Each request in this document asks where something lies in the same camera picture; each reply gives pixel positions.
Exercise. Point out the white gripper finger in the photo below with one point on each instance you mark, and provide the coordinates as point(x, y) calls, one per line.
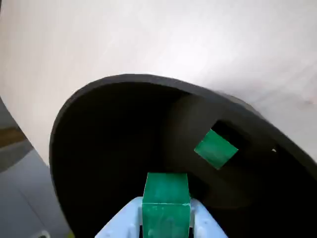
point(205, 225)
point(123, 223)

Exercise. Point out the green cube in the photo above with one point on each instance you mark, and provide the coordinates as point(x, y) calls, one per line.
point(163, 198)
point(215, 150)

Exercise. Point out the black round pot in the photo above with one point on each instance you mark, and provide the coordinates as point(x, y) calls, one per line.
point(111, 136)

